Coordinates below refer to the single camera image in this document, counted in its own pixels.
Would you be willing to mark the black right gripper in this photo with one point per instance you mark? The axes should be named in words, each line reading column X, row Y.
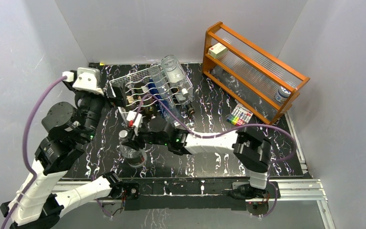
column 135, row 141

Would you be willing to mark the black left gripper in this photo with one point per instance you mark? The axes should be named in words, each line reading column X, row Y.
column 120, row 99

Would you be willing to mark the clear round bottle white cap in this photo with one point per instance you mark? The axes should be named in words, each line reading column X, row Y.
column 135, row 158

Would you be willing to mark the clear glass bottle silver cap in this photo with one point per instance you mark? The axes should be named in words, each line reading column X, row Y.
column 179, row 82

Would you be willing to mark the dark green wine bottle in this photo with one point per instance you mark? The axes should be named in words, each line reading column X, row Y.
column 131, row 105

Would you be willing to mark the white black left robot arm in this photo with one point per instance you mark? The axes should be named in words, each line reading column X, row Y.
column 69, row 127

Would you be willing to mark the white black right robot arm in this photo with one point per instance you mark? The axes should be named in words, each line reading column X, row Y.
column 250, row 147

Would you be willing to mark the colourful marker pen pack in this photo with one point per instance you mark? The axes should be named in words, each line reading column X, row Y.
column 239, row 116

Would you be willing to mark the white red small box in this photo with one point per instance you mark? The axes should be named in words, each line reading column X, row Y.
column 217, row 50

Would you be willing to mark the orange wooden shelf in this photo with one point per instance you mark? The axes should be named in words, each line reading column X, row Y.
column 250, row 74

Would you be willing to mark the blue white ceramic jar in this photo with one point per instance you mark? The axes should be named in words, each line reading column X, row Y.
column 282, row 95

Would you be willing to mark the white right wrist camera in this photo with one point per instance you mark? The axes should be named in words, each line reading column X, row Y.
column 134, row 119

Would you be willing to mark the white wire wine rack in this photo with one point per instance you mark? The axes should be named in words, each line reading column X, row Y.
column 141, row 76

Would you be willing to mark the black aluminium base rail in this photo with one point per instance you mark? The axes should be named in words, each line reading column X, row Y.
column 213, row 192

